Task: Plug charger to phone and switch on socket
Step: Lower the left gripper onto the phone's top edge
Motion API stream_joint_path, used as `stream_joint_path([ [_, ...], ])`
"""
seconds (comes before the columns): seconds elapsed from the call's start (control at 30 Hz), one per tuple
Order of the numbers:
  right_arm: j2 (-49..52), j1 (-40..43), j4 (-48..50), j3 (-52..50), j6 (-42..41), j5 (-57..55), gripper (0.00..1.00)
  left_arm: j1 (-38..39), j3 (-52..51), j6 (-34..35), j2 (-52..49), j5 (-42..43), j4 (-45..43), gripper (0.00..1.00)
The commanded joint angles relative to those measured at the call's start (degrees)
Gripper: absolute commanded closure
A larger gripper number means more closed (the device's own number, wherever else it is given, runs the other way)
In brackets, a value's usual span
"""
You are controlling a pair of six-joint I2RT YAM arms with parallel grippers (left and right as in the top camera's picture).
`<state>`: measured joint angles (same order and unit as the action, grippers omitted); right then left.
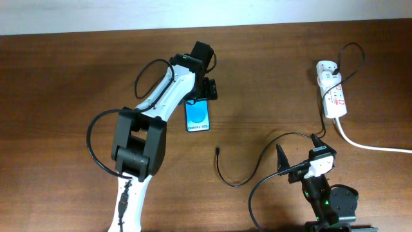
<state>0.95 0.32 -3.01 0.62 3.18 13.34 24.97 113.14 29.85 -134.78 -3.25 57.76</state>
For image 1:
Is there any blue Galaxy smartphone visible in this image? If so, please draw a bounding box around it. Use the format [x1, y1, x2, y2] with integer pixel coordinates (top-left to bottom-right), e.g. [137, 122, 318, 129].
[185, 101, 210, 132]

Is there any white power strip cord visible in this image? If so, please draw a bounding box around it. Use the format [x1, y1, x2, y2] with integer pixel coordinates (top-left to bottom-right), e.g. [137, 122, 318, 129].
[333, 117, 412, 154]

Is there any white charger plug adapter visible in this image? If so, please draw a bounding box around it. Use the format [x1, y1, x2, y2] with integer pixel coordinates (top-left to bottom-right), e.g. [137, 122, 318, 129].
[317, 71, 342, 87]

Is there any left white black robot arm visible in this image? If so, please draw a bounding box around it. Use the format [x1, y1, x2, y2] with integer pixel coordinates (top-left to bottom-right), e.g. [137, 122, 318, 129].
[109, 41, 217, 231]

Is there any white power strip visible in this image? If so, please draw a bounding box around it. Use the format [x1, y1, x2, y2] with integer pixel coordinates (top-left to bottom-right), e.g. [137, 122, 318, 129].
[316, 61, 347, 119]

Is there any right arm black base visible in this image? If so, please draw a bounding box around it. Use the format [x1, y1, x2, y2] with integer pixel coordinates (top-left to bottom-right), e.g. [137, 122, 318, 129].
[303, 184, 379, 232]

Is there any black charging cable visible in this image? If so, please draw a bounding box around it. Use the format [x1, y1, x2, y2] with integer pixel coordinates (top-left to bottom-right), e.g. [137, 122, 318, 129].
[215, 42, 366, 188]

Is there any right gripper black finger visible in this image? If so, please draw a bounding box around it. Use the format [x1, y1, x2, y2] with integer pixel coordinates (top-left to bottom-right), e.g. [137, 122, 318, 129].
[276, 144, 290, 174]
[310, 133, 326, 150]

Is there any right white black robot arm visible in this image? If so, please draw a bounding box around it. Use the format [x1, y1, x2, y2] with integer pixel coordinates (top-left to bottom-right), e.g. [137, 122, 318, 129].
[276, 135, 339, 229]

